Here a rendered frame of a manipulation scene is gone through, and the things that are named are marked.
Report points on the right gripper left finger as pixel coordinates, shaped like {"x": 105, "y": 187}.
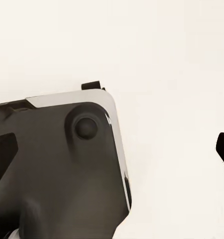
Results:
{"x": 8, "y": 151}

